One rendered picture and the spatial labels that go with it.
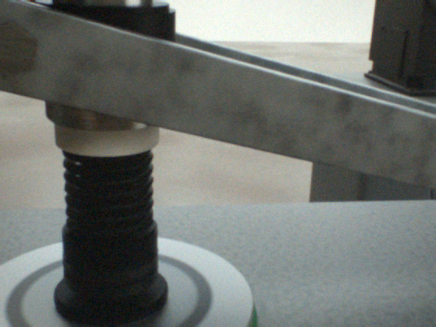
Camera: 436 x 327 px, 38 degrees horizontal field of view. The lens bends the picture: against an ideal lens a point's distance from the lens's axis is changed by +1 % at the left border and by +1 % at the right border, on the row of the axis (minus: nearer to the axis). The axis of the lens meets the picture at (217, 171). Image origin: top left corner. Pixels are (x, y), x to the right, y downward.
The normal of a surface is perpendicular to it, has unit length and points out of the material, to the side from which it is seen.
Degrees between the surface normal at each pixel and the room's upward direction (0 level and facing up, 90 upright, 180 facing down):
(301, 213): 0
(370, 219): 0
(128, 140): 90
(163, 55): 90
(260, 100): 90
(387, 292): 0
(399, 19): 90
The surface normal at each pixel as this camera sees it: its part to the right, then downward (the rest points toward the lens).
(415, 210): 0.03, -0.95
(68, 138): -0.58, 0.25
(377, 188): 0.11, 0.33
